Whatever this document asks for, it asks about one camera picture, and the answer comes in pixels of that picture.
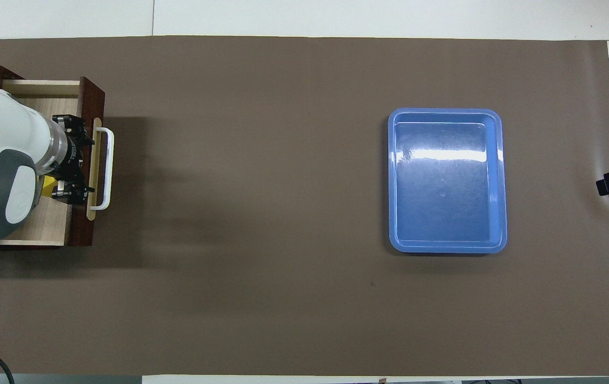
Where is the blue plastic tray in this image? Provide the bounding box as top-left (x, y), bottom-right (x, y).
top-left (388, 108), bottom-right (508, 254)

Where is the white drawer handle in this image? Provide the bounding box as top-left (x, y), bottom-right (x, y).
top-left (87, 118), bottom-right (115, 220)

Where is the brown table mat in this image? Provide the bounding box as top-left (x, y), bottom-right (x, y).
top-left (0, 35), bottom-right (609, 377)

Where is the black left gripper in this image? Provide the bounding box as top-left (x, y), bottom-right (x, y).
top-left (51, 114), bottom-right (96, 207)

